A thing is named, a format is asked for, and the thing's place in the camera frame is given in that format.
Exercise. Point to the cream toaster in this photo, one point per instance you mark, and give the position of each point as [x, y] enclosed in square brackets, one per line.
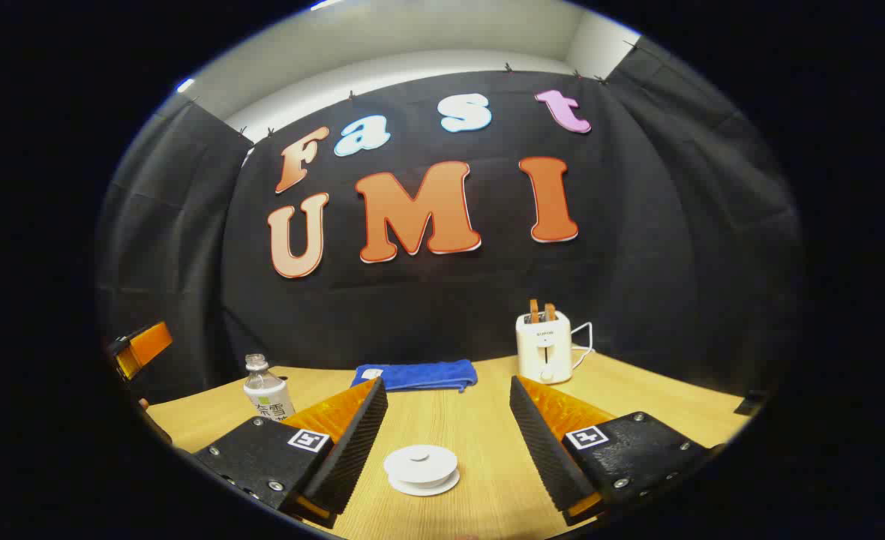
[544, 352]

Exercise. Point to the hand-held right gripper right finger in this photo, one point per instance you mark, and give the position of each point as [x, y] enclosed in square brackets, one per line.
[544, 442]

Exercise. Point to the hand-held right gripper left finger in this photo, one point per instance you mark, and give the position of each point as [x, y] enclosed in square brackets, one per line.
[352, 442]

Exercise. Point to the black backdrop cloth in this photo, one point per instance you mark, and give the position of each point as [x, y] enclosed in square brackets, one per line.
[637, 262]

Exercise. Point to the clear water bottle green label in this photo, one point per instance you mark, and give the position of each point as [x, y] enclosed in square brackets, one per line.
[266, 394]

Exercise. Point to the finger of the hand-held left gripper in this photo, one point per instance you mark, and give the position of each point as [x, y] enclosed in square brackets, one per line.
[127, 366]
[150, 345]

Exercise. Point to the white teacup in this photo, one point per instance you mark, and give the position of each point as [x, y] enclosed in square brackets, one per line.
[421, 478]

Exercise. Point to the small black table-edge object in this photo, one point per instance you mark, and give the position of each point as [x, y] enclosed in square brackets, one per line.
[750, 405]

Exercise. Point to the blue folded towel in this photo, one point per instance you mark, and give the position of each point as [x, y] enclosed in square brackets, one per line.
[420, 375]

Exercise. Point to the white saucer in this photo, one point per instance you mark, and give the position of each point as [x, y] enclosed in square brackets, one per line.
[442, 490]

